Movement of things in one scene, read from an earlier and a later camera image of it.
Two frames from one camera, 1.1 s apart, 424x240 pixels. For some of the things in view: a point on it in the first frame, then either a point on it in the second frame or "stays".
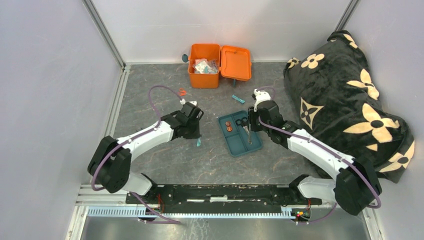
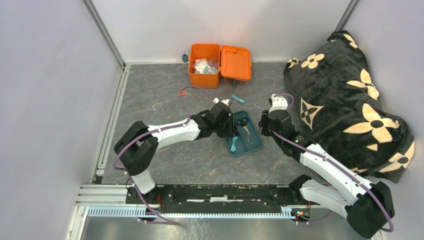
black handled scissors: x=243 y=122 stays
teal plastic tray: x=236 y=137 stays
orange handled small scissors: x=183 y=92 stays
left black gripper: x=196 y=134 → x=232 y=131
